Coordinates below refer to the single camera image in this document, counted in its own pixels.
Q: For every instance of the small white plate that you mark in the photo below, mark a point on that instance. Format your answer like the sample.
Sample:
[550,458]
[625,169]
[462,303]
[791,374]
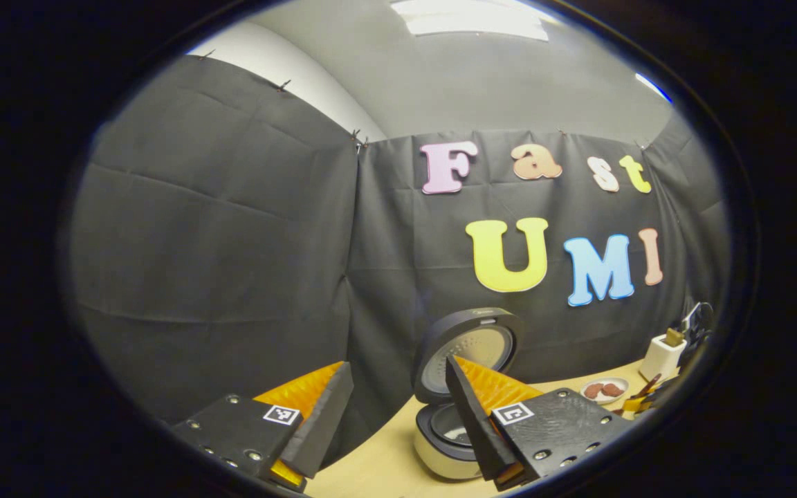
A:
[606,402]

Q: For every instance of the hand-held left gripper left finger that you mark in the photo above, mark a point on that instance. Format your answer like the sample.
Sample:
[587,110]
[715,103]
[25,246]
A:
[322,422]

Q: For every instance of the black rice cooker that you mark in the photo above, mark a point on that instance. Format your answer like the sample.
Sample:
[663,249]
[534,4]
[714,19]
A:
[468,332]

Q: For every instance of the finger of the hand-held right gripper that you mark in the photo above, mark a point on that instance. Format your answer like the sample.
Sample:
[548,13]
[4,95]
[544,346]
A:
[637,403]

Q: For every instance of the dark wooden spoon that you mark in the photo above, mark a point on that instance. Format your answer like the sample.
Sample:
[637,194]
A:
[651,384]

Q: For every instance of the small ceiling light panel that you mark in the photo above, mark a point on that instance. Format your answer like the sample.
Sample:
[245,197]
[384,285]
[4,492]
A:
[653,87]

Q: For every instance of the black backdrop cloth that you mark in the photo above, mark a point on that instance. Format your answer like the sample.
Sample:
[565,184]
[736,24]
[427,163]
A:
[232,242]

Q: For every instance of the large ceiling light panel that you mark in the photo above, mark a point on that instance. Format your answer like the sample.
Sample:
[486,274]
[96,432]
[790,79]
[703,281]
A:
[471,17]

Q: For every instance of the white utensil holder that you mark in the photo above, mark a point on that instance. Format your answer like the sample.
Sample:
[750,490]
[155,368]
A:
[658,360]

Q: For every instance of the red meat piece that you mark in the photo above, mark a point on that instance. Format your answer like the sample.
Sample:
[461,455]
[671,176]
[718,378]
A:
[593,391]
[612,390]

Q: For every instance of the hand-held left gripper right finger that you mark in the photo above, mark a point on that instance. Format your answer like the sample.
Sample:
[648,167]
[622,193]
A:
[471,422]

